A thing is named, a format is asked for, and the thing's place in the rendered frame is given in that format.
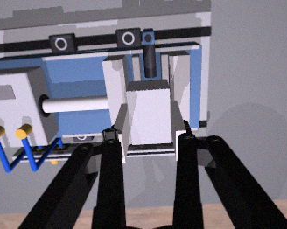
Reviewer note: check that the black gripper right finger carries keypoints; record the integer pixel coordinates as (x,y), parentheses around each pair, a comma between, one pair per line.
(245,201)

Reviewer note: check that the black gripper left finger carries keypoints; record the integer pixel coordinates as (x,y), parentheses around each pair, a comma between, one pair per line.
(61,203)

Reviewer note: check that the silver rectangular block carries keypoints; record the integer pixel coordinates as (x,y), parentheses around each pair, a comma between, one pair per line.
(149,111)

